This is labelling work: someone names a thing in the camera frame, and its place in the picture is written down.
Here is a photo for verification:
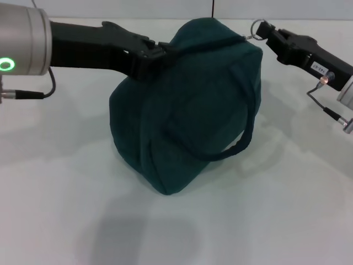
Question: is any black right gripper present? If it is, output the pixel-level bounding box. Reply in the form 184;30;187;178
256;22;353;92

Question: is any dark teal insulated lunch bag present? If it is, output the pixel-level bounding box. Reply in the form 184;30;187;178
109;17;272;196

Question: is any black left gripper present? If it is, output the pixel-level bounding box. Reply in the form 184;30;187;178
49;20;183;81

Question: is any right arm cable with plug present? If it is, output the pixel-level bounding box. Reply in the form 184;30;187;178
307;70;353;134

